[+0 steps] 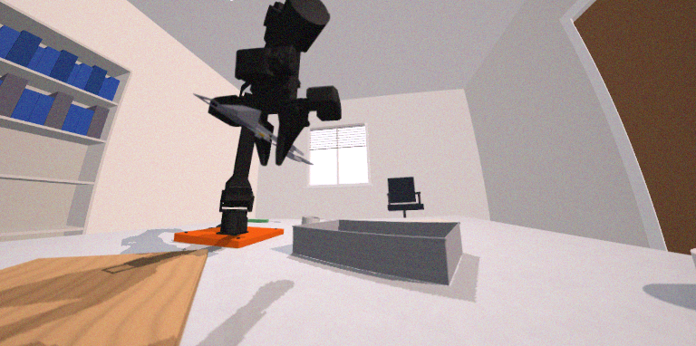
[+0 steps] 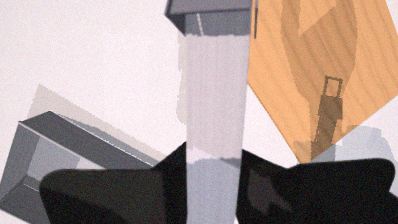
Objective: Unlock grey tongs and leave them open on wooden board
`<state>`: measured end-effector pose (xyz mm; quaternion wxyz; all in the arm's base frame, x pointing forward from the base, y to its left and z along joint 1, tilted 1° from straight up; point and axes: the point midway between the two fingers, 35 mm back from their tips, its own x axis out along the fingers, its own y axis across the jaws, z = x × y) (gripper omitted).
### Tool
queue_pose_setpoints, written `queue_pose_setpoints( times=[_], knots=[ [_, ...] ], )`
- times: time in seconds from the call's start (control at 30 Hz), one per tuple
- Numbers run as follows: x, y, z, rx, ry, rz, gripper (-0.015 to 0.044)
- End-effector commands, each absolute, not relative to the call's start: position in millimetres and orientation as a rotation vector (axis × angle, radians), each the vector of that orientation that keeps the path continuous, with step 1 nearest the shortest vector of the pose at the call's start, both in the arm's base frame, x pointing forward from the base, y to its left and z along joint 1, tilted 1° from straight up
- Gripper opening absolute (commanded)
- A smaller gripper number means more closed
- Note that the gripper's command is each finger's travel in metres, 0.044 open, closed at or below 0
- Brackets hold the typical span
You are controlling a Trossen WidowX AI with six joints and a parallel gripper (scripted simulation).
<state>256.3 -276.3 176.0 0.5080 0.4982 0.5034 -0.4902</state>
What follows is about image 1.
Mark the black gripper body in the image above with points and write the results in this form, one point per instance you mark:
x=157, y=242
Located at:
x=322, y=99

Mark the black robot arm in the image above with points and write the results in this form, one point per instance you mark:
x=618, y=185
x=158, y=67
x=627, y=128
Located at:
x=291, y=28

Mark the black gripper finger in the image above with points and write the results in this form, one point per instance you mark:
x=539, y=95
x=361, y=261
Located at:
x=263, y=146
x=291, y=122

